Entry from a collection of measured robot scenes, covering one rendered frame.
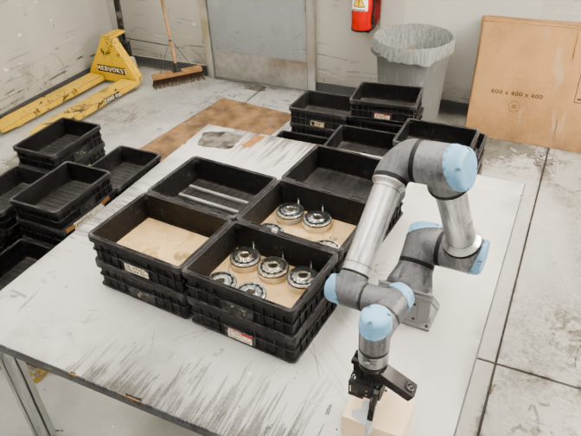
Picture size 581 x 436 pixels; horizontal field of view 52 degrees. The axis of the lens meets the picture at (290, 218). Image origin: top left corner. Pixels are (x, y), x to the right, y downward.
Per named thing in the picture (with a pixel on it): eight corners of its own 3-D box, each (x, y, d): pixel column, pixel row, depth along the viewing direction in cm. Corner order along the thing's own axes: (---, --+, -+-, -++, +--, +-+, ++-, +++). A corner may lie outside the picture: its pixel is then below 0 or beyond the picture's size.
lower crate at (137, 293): (239, 271, 217) (237, 245, 210) (188, 323, 196) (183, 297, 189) (155, 240, 234) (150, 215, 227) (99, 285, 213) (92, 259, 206)
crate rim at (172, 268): (234, 225, 205) (233, 219, 203) (180, 276, 184) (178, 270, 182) (145, 196, 222) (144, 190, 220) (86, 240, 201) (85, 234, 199)
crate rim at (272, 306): (340, 259, 188) (340, 253, 186) (292, 319, 167) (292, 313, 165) (234, 225, 205) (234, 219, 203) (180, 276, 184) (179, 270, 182)
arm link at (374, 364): (393, 341, 144) (383, 365, 138) (392, 354, 147) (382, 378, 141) (364, 332, 147) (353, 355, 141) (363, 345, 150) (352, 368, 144)
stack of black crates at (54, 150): (80, 181, 381) (61, 116, 355) (118, 190, 370) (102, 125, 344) (34, 214, 352) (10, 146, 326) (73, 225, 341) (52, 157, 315)
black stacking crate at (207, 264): (339, 281, 193) (339, 254, 187) (294, 343, 172) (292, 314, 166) (237, 247, 210) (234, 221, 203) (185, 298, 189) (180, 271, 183)
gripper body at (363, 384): (358, 375, 157) (359, 343, 150) (389, 385, 154) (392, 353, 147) (347, 396, 152) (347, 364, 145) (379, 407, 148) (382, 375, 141)
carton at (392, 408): (412, 419, 161) (415, 400, 156) (399, 455, 152) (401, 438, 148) (356, 399, 167) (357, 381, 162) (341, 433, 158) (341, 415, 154)
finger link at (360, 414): (348, 428, 153) (356, 394, 153) (371, 436, 151) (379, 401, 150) (345, 432, 150) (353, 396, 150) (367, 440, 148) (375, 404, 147)
